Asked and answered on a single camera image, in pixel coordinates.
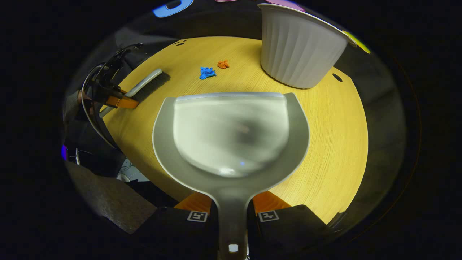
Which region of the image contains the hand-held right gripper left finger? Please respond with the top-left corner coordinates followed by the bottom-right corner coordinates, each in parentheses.
top-left (133, 191), bottom-right (219, 260)

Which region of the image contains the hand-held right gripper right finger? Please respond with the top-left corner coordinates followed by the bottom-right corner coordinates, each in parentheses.
top-left (247, 191), bottom-right (337, 260)

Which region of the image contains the small grey broom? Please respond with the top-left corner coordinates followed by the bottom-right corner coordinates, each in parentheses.
top-left (99, 68), bottom-right (171, 118)

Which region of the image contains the grey white dustpan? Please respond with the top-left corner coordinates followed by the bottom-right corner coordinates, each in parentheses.
top-left (152, 92), bottom-right (310, 260)

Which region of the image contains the white ribbed garbage bin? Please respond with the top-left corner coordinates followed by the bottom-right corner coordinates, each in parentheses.
top-left (257, 3), bottom-right (357, 90)

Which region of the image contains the black backdrop cloth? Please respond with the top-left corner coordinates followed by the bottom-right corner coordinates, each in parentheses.
top-left (72, 0), bottom-right (408, 235)

